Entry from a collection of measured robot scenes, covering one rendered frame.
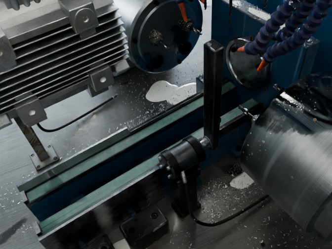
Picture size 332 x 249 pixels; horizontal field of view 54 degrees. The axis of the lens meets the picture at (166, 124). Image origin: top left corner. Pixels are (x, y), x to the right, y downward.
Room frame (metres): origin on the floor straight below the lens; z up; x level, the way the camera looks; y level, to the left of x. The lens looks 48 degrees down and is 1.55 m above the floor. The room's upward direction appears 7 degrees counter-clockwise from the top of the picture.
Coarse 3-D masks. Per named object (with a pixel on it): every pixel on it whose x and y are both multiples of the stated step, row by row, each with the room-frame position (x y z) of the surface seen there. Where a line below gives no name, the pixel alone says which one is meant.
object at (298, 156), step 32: (288, 96) 0.38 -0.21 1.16; (320, 96) 0.36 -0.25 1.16; (256, 128) 0.36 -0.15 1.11; (288, 128) 0.33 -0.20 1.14; (320, 128) 0.31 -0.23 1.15; (256, 160) 0.32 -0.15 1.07; (288, 160) 0.29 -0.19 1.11; (320, 160) 0.26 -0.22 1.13; (288, 192) 0.26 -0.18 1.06; (320, 192) 0.23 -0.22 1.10; (320, 224) 0.21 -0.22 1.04
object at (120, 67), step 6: (114, 66) 0.38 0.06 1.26; (120, 66) 0.38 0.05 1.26; (126, 66) 0.39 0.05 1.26; (114, 72) 0.39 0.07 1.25; (120, 72) 0.38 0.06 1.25; (6, 114) 0.31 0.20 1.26; (0, 120) 0.30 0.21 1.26; (6, 120) 0.30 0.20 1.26; (0, 126) 0.30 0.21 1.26; (6, 126) 0.31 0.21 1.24
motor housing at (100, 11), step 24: (0, 0) 0.37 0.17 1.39; (48, 0) 0.38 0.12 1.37; (96, 0) 0.39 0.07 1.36; (0, 24) 0.34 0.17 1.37; (24, 24) 0.35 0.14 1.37; (48, 24) 0.34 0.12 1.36; (120, 24) 0.37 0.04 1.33; (24, 48) 0.33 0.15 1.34; (48, 48) 0.34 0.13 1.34; (72, 48) 0.34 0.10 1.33; (96, 48) 0.35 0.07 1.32; (120, 48) 0.37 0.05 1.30; (0, 72) 0.30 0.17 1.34; (24, 72) 0.31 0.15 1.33; (48, 72) 0.33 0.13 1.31; (72, 72) 0.33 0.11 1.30; (0, 96) 0.29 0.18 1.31; (48, 96) 0.32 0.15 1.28
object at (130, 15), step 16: (128, 0) 0.81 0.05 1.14; (144, 0) 0.78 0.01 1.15; (160, 0) 0.78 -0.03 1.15; (176, 0) 0.80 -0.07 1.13; (192, 0) 0.82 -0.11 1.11; (128, 16) 0.77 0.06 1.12; (144, 16) 0.76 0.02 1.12; (160, 16) 0.77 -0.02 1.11; (176, 16) 0.80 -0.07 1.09; (192, 16) 0.82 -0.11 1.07; (128, 32) 0.74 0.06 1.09; (144, 32) 0.75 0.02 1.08; (160, 32) 0.76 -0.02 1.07; (176, 32) 0.80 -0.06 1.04; (192, 32) 0.82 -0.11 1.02; (128, 48) 0.73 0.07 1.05; (144, 48) 0.75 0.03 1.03; (160, 48) 0.77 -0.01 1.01; (176, 48) 0.79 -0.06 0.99; (192, 48) 0.83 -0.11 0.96; (144, 64) 0.75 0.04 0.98; (160, 64) 0.76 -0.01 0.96; (176, 64) 0.80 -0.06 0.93
